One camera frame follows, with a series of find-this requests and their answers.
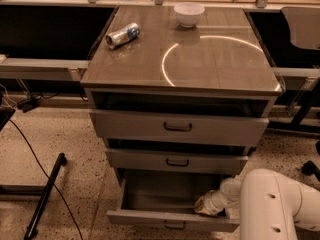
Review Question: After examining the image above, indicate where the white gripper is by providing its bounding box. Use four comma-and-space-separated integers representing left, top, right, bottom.
194, 190, 232, 216

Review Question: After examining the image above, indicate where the grey drawer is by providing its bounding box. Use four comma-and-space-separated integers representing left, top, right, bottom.
107, 169, 239, 232
107, 149, 248, 175
90, 110, 269, 146

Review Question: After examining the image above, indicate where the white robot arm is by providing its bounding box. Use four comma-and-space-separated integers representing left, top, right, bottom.
194, 169, 320, 240

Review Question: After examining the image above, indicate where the grey drawer cabinet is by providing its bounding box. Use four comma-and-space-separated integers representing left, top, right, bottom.
80, 5, 283, 185

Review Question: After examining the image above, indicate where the crushed silver blue can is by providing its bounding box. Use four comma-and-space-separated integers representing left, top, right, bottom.
106, 23, 140, 49

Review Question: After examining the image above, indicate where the white bowl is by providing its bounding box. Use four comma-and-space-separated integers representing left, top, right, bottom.
174, 2, 205, 28

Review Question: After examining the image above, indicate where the black floor stand leg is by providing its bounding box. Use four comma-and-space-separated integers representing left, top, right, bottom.
0, 153, 67, 240

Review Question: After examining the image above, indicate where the grey chair backrest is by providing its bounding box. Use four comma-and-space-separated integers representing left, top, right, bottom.
281, 7, 320, 50

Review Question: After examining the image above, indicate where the black cable on floor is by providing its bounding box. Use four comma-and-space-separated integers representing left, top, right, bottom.
0, 83, 84, 240

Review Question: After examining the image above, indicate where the grey metal rail left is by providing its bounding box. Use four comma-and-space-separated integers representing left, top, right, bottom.
0, 54, 90, 81

